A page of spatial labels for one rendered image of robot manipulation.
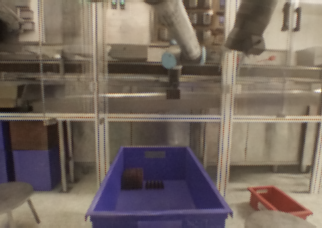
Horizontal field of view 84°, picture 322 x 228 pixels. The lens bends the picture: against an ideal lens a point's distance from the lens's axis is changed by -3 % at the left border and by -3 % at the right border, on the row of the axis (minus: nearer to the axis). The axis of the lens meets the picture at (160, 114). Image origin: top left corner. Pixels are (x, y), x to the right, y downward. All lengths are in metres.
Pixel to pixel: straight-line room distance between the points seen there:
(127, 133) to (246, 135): 1.04
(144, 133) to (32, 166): 0.86
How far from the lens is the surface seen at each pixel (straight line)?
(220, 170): 1.41
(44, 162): 1.59
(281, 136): 1.96
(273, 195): 1.54
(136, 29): 1.86
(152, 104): 1.28
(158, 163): 1.11
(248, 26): 0.48
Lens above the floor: 0.76
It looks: 7 degrees down
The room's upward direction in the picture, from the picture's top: 1 degrees clockwise
